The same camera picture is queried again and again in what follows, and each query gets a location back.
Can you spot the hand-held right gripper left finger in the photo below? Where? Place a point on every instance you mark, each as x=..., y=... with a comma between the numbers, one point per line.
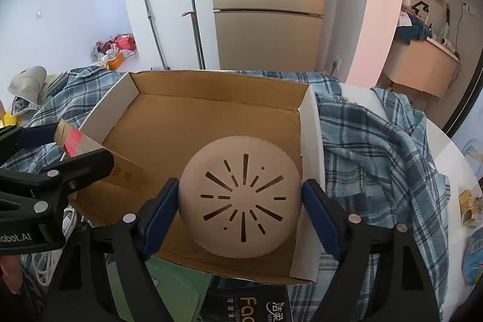
x=162, y=222

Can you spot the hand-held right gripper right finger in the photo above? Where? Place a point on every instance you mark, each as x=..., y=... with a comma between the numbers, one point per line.
x=320, y=220

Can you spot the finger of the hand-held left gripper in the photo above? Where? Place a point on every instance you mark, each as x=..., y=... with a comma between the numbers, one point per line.
x=36, y=136
x=83, y=165

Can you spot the brown carton with red label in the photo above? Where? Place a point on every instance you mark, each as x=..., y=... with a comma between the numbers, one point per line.
x=71, y=137

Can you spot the green packet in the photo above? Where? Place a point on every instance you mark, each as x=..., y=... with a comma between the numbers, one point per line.
x=177, y=280

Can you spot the beige soft dome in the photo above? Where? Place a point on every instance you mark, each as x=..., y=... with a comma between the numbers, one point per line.
x=241, y=193

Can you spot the black packet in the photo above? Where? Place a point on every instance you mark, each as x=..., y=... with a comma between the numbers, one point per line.
x=245, y=307

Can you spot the cardboard box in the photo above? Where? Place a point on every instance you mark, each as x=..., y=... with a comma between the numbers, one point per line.
x=211, y=110

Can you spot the person's left hand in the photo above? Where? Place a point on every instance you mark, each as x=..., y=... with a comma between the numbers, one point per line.
x=7, y=275

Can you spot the yellow bag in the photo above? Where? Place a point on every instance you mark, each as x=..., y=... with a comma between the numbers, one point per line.
x=3, y=116

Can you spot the grey fabric bag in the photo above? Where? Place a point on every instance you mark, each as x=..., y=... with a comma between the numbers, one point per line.
x=28, y=80

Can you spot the stack of booklets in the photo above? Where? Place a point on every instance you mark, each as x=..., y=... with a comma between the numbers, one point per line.
x=56, y=80

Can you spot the blue plaid blanket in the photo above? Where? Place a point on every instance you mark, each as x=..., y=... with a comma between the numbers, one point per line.
x=369, y=171

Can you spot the red plastic bag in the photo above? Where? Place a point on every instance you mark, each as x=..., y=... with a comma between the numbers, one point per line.
x=123, y=41

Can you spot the yellow packet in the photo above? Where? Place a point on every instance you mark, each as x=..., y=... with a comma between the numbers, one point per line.
x=468, y=209

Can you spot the colourful printed plastic bag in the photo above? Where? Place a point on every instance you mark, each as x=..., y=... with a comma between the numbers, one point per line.
x=475, y=261

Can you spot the peach counter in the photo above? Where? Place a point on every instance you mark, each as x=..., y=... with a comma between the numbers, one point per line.
x=419, y=61

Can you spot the blue clothes pile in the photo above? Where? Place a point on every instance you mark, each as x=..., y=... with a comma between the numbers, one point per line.
x=415, y=29

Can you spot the white paper roll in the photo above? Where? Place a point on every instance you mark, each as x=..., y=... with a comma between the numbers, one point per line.
x=446, y=43

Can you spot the black stand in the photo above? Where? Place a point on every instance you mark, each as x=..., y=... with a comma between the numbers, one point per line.
x=420, y=7

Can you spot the low white wall socket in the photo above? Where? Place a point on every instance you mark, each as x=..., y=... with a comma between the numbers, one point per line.
x=336, y=64

